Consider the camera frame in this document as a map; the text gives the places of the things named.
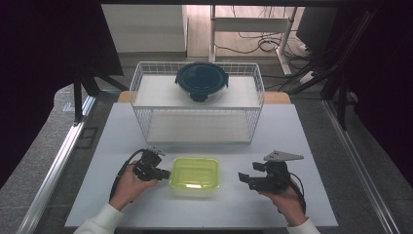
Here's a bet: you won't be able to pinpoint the dark computer case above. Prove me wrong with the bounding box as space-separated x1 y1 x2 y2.
295 7 339 53

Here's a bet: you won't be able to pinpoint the black curtain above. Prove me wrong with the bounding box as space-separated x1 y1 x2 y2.
335 0 413 189

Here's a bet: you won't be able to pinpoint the round dark blue lidded container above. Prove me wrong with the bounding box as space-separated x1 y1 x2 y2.
174 61 230 105

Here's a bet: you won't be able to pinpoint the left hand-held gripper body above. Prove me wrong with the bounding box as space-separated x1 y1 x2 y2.
132 146 167 182

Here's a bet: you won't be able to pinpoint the left hand-held gripper black cable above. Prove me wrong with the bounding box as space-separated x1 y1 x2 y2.
109 148 146 202

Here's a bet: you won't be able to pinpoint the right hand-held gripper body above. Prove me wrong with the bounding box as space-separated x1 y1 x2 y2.
258 149 305 193

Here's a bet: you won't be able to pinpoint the white cabinet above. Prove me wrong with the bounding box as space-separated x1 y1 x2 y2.
100 4 189 54

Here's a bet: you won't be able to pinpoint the black floor cables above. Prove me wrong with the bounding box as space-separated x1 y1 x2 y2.
213 5 315 57

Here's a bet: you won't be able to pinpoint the black metal stand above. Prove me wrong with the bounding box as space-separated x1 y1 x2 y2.
72 63 130 127
288 9 379 132

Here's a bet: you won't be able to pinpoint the hand-held gripper black cable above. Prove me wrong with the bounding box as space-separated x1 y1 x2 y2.
109 148 146 202
287 172 308 215

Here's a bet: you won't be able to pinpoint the person's right hand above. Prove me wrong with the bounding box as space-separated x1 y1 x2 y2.
258 183 309 228

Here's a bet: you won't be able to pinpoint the right hand-held gripper black cable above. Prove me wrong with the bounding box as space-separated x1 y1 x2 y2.
287 172 308 215

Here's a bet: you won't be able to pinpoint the aluminium rail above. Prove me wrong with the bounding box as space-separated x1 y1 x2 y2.
16 96 97 234
322 98 402 234

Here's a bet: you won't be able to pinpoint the white wire shelf rack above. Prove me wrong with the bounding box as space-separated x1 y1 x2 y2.
129 60 266 145

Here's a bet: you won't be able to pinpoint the person's left hand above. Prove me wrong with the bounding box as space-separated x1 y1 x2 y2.
108 161 161 212

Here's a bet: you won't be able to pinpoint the white power strip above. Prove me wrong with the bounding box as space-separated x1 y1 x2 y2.
298 70 317 85

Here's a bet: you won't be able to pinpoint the green lidded square food container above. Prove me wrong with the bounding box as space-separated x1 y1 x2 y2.
168 156 221 198

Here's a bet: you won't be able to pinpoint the white desk frame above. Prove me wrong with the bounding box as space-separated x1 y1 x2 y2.
208 4 298 76

